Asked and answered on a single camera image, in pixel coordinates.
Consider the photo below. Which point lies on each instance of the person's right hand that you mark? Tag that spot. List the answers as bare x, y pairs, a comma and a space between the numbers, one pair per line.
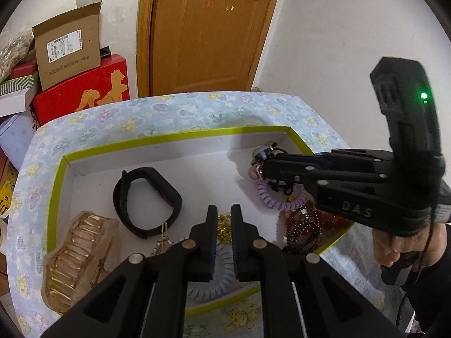
387, 250

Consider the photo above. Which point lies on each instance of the blue floral tablecloth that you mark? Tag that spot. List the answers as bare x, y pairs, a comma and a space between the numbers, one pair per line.
211, 112

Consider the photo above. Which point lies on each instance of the bag of peanuts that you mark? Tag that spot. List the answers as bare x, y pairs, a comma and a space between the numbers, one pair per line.
14, 49

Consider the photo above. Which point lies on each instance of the green striped box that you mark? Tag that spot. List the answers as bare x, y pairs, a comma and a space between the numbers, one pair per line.
17, 84

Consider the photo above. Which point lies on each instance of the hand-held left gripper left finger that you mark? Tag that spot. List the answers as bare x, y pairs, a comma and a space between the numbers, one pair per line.
211, 253

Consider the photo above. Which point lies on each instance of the white flat box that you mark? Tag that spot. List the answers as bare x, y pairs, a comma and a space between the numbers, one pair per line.
14, 104

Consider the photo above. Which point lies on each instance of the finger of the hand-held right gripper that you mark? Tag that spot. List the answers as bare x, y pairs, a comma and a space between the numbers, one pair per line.
282, 170
334, 156

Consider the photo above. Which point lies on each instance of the translucent gold hair claw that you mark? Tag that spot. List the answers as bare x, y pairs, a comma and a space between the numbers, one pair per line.
77, 253

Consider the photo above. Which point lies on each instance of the red box with gold figures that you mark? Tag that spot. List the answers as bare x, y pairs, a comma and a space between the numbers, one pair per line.
60, 105

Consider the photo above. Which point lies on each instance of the small black object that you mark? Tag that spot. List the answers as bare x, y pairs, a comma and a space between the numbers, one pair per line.
105, 52

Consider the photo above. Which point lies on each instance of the wooden door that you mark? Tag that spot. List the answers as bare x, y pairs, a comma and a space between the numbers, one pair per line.
204, 42

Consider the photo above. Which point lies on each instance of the yellow cardboard box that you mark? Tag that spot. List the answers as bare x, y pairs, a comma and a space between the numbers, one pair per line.
7, 190

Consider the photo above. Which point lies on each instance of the black wristband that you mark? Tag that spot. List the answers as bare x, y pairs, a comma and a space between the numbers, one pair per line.
119, 200

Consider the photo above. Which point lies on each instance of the small red box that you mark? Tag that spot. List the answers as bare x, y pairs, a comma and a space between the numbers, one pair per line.
23, 70

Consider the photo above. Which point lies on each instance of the white box with green rim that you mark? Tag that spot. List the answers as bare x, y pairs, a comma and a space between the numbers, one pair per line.
197, 169

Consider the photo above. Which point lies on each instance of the open cardboard box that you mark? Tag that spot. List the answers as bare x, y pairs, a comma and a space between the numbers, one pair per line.
70, 70

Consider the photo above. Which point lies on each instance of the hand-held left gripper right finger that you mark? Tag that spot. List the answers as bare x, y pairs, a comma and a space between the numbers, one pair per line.
236, 253

